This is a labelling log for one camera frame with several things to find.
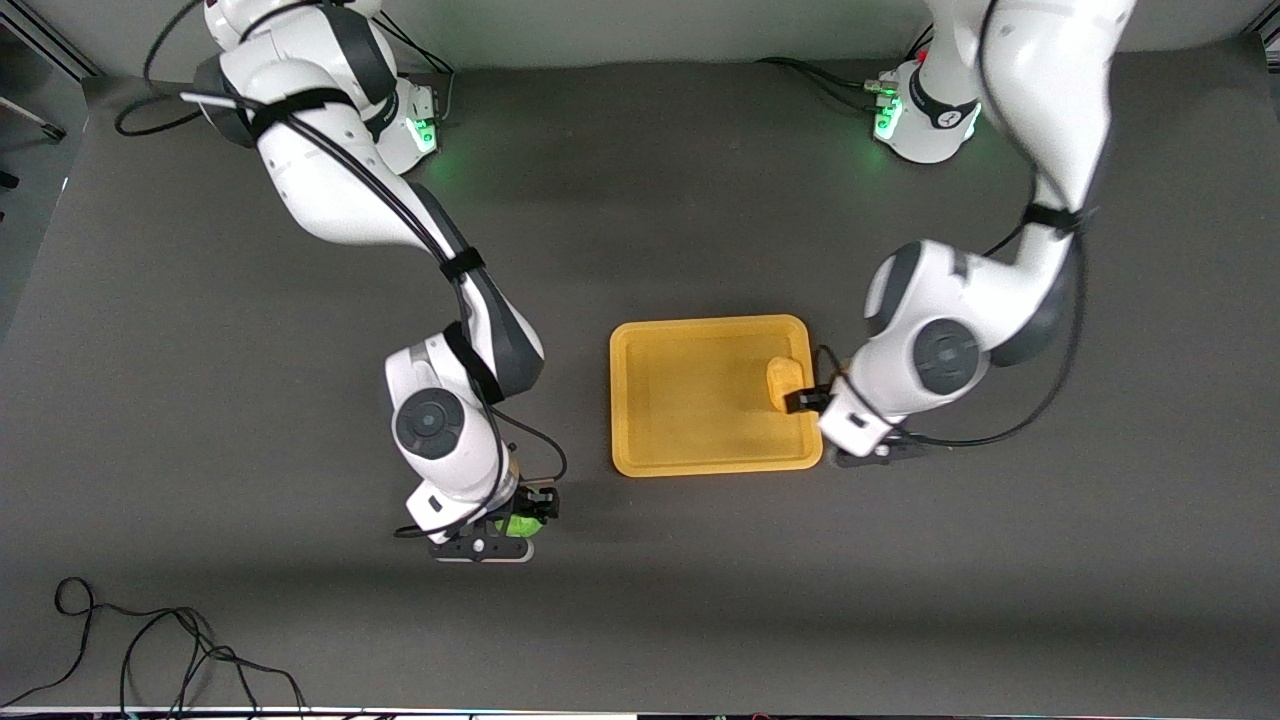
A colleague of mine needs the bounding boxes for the yellow-orange potato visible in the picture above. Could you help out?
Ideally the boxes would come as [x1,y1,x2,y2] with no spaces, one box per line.
[765,356,809,413]

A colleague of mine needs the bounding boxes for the yellow plastic tray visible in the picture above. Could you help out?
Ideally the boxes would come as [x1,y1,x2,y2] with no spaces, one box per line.
[609,315,824,478]

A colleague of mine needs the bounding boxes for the dark grey table mat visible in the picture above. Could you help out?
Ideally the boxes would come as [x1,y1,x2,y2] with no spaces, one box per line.
[0,40,1280,713]

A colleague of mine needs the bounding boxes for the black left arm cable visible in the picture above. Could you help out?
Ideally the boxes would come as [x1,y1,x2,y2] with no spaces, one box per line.
[815,0,1093,449]

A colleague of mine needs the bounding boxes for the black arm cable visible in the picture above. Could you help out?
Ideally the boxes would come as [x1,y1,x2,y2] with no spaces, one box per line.
[815,0,1093,449]
[115,0,569,541]

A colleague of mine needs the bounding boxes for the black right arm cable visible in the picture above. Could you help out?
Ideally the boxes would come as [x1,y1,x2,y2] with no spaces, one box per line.
[115,0,569,541]

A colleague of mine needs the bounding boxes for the black left arm base cables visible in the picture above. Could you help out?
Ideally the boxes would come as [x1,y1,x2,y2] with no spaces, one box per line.
[755,25,936,113]

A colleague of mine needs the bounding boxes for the black arm base cables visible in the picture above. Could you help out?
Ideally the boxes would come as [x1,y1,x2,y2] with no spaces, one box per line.
[755,25,936,113]
[375,15,457,129]

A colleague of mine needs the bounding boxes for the loose black cable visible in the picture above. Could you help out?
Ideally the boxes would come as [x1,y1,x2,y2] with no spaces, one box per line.
[0,577,311,717]

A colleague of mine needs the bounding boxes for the black right arm base cables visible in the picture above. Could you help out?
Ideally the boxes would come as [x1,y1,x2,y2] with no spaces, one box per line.
[375,15,457,129]

